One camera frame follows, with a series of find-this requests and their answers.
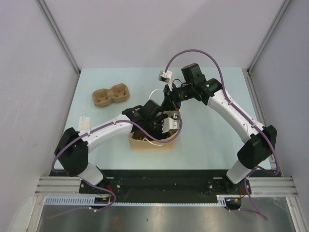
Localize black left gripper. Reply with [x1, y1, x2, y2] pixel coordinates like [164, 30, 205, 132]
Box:
[143, 114, 169, 145]

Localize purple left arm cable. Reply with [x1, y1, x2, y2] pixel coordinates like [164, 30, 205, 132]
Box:
[52, 114, 183, 218]

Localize white slotted cable duct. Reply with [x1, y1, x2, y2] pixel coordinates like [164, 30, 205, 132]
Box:
[44, 194, 242, 207]

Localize brown paper bag white handles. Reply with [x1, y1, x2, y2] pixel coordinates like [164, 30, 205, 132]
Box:
[126, 97, 182, 151]

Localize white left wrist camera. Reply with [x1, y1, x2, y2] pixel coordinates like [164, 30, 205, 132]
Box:
[162, 113, 180, 133]

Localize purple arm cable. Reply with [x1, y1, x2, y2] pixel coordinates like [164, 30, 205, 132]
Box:
[165, 49, 281, 220]
[52, 114, 183, 218]

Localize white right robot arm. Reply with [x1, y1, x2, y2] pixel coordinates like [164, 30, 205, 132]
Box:
[158, 63, 277, 194]

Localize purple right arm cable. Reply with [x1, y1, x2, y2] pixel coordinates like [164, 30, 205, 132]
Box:
[165, 49, 281, 220]

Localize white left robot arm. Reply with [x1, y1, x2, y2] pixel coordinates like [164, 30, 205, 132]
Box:
[52, 100, 181, 193]

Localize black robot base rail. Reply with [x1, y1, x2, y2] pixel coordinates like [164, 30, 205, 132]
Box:
[49, 169, 252, 203]

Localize brown cardboard cup carrier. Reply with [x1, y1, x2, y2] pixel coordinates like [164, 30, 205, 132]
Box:
[92, 83, 130, 108]

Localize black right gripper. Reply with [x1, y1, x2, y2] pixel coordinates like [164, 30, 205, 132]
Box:
[160, 82, 195, 112]

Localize white wrapped straws bundle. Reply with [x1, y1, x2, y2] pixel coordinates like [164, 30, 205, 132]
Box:
[78, 116, 91, 131]

